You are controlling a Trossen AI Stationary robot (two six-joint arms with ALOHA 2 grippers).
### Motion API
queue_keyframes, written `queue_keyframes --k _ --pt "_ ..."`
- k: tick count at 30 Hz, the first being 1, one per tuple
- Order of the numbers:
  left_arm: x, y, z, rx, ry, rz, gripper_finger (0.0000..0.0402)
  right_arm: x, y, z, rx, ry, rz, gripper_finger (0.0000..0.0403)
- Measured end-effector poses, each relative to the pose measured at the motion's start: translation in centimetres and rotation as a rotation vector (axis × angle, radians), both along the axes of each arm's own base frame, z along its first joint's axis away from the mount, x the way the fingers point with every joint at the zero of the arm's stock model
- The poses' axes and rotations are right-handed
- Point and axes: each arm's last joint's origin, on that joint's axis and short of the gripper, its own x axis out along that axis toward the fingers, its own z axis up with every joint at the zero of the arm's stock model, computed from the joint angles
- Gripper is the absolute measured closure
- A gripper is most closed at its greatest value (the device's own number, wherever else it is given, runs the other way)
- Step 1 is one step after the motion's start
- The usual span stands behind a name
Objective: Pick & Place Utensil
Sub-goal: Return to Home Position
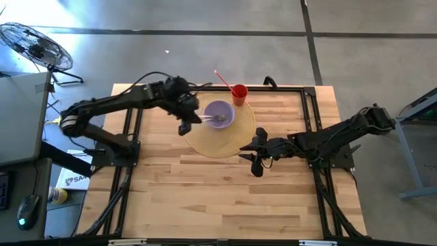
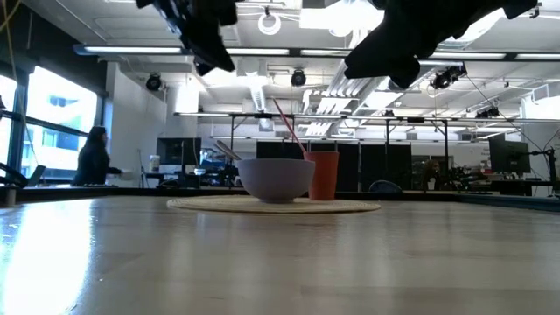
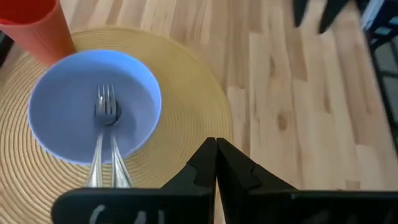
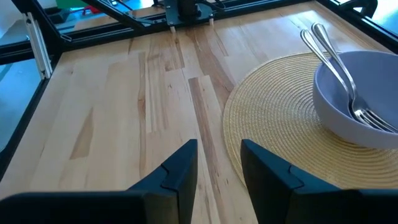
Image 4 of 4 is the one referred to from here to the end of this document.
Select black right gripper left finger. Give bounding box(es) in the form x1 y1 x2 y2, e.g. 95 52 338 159
0 139 198 224

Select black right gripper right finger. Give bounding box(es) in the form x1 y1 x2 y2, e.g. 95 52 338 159
240 139 398 224

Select light blue plastic bowl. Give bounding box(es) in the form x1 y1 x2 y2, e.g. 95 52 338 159
312 50 398 149

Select silver metal utensil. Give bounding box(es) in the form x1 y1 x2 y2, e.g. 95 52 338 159
300 29 376 125

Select silver metal fork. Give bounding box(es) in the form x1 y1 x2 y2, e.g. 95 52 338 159
311 22 398 134

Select round woven straw placemat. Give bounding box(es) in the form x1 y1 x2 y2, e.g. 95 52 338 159
222 51 398 190

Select white aluminium extrusion bar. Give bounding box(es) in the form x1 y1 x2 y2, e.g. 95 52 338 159
22 12 53 80

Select black curved chair back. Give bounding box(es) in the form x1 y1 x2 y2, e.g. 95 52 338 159
338 0 379 19

